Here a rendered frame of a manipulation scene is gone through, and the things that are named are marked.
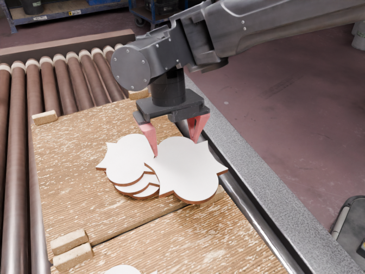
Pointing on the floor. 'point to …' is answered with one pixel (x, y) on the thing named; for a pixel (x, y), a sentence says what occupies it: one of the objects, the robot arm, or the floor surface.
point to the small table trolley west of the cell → (142, 14)
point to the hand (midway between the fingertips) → (174, 145)
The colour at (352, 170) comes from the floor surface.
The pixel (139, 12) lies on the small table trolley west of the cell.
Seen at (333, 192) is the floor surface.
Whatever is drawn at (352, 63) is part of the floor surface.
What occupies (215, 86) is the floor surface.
